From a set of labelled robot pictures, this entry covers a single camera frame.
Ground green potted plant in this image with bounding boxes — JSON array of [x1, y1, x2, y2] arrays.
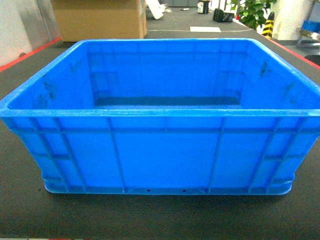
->
[[228, 0, 278, 31]]

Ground yellow black striped bollard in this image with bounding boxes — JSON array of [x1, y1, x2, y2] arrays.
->
[[261, 11, 275, 40]]

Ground large blue plastic crate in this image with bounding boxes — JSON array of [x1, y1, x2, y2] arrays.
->
[[0, 38, 320, 195]]

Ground large brown cardboard box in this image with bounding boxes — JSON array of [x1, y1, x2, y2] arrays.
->
[[51, 0, 147, 42]]

